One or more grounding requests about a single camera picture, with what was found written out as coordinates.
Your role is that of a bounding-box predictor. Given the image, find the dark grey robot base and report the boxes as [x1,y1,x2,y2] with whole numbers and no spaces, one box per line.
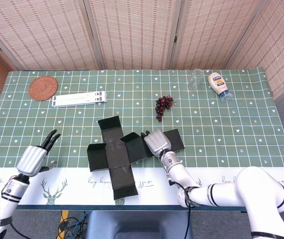
[86,211,193,239]

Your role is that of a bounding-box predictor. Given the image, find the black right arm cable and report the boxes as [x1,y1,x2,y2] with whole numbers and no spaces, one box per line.
[168,179,202,239]

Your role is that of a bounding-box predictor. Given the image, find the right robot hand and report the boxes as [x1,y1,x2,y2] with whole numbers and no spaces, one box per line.
[140,128,172,155]

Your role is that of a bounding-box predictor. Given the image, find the black paper box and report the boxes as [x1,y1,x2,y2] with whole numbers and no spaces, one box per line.
[87,116,184,201]

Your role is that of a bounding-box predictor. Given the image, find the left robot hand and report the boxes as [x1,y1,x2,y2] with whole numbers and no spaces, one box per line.
[16,129,62,177]

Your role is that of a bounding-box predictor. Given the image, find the dark red grape bunch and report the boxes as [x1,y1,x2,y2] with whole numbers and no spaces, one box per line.
[155,95,175,122]

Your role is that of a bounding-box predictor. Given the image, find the green checked tablecloth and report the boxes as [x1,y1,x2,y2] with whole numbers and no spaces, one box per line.
[0,67,284,212]

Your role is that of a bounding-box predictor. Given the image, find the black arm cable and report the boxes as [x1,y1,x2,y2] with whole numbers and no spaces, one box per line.
[168,179,202,239]
[8,221,33,239]

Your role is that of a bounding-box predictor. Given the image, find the round woven rattan coaster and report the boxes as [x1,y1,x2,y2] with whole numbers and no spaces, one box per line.
[28,76,59,102]

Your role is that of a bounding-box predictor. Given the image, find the coloured right wrist wires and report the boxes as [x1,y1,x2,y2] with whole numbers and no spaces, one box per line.
[158,150,170,170]

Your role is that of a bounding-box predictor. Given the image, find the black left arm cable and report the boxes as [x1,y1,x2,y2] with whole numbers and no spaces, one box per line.
[8,221,33,239]

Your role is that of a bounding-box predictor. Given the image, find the white folding stand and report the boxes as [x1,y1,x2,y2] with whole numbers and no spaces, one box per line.
[51,91,107,108]

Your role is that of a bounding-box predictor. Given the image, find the black floor cable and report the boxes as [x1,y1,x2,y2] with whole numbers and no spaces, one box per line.
[58,216,88,239]

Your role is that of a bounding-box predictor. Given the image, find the clear plastic jar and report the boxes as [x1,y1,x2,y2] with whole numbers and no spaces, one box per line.
[187,68,204,91]

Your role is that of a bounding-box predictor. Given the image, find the mayonnaise squeeze bottle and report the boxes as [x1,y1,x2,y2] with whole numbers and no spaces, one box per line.
[207,72,234,103]

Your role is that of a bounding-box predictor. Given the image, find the bamboo folding screen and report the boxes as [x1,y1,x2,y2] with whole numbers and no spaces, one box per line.
[0,0,284,100]

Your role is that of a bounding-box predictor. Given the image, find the blue floor cable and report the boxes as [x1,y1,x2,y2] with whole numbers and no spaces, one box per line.
[68,211,91,239]

